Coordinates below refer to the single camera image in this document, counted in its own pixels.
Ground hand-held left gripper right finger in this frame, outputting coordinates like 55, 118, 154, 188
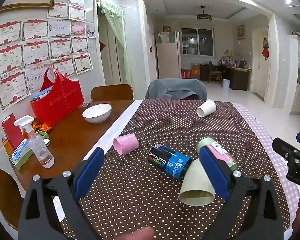
199, 146, 285, 240

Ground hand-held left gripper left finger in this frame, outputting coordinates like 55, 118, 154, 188
18, 146, 105, 240

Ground beige paper cup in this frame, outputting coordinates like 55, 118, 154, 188
178, 159, 215, 207

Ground green cup with pink label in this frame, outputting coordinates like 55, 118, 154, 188
196, 137, 238, 172

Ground pink ribbed cup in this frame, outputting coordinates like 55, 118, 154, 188
113, 134, 140, 156

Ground blue and black printed cup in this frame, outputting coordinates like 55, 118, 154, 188
147, 144, 192, 180

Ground white paper cup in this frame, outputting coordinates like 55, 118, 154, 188
196, 99, 217, 118

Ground person's left hand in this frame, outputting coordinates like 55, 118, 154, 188
114, 226, 156, 240

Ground pink checked tablecloth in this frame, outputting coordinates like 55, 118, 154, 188
231, 102, 300, 232

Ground white cloth strip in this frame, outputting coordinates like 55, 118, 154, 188
50, 99, 143, 224

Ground clear spray bottle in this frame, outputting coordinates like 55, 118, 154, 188
14, 115, 55, 169

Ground white ceramic bowl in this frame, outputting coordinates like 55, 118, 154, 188
82, 103, 112, 124

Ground green tray box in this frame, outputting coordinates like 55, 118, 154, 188
9, 129, 51, 170

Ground gold foil wrappers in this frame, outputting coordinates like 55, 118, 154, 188
32, 119, 53, 133

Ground blue and white packet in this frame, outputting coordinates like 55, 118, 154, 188
11, 139, 30, 162

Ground red tote bag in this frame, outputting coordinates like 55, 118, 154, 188
30, 67, 84, 128

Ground brown dotted tablecloth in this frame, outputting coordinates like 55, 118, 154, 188
57, 99, 292, 240

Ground brown wooden chair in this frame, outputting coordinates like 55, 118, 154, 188
90, 84, 134, 101
0, 168, 28, 231

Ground dark wooden desk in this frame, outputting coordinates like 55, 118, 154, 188
200, 63, 252, 91

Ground white door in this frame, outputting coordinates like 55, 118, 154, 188
251, 28, 269, 98

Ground orange lighter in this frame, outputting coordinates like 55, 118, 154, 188
2, 135, 15, 157

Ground red booklet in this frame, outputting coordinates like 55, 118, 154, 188
2, 114, 25, 150

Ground chair with grey cover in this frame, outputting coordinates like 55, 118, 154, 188
145, 78, 207, 101

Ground red hanging knot ornament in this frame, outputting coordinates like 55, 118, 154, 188
262, 37, 270, 61

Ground dark desk chair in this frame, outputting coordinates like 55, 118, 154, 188
208, 61, 223, 84

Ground orange cardboard box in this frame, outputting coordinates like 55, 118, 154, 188
190, 63, 201, 80

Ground white refrigerator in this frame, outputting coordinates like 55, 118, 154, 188
155, 31, 182, 79

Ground window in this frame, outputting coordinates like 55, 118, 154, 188
181, 27, 216, 57

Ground green curtain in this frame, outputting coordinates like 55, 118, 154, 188
97, 0, 132, 85

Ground ceiling fan lamp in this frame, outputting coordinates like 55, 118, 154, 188
196, 5, 212, 22

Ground small framed wall picture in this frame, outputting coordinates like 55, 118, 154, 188
236, 25, 246, 40

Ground wall of award certificates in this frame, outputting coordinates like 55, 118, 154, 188
0, 0, 94, 112

